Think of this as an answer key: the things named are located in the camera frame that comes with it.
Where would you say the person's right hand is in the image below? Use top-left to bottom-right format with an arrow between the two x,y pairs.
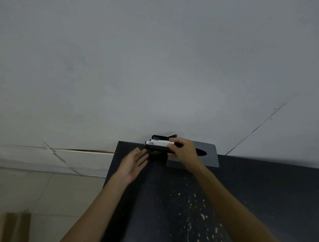
167,138 -> 205,173

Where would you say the person's left hand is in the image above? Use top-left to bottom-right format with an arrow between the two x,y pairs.
115,147 -> 150,185

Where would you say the black marker holder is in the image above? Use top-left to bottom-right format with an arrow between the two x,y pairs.
144,134 -> 179,160

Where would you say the white marker pen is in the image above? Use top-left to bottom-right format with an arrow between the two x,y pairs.
146,140 -> 175,147

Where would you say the person's right forearm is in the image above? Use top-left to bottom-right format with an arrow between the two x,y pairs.
192,165 -> 279,242

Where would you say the person's left forearm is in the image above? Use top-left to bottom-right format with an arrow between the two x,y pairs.
60,175 -> 128,242

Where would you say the grey metal plate with hole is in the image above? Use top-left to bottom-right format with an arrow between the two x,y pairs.
165,140 -> 220,168

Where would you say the brown cardboard box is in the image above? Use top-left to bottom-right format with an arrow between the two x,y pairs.
0,211 -> 32,242

